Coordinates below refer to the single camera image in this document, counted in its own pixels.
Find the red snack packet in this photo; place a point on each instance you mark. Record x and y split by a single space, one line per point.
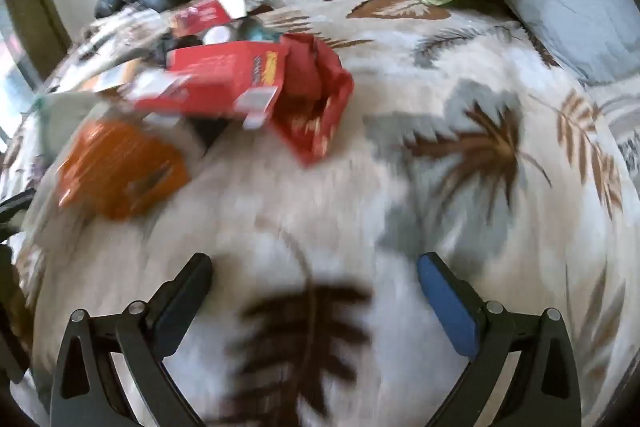
320 107

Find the red white carton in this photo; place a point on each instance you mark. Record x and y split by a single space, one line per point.
220 67

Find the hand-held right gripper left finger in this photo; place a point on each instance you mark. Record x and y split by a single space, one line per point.
172 322

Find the leaf print blanket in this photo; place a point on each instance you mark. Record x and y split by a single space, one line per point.
350 217

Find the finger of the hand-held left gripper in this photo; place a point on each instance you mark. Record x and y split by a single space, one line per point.
15 207

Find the red cigarette pack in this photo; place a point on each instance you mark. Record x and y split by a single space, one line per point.
200 14

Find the white plastic bag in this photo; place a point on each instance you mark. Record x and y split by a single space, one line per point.
62 117

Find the grey blue pillow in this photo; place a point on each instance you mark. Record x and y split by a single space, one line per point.
575 7

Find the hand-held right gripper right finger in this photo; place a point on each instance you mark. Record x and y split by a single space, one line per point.
447 307

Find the orange snack packet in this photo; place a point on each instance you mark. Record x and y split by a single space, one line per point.
120 167

